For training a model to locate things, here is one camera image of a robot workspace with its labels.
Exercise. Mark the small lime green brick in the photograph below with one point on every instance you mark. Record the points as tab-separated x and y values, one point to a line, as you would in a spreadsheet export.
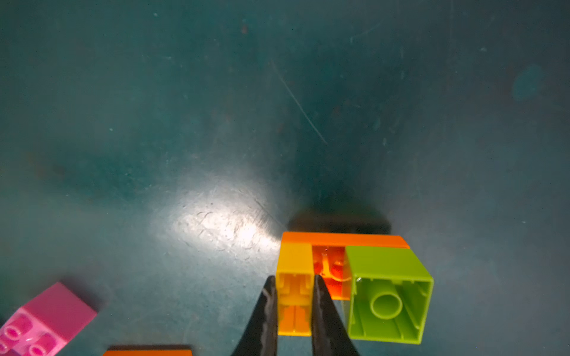
387	292

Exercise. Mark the magenta brick upper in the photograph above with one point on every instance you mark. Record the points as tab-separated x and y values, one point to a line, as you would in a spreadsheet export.
46	324

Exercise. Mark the orange 2x3 brick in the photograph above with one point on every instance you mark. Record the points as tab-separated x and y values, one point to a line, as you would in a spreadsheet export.
149	350

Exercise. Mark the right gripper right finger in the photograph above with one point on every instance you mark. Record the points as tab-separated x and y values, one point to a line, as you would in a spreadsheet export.
329	337

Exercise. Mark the small yellow brick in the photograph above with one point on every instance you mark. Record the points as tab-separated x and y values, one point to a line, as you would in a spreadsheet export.
295	279

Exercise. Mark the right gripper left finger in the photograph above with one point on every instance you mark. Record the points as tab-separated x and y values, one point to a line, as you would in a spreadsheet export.
260	338

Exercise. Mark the small orange brick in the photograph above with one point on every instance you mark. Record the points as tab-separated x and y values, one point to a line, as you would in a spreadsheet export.
329	253

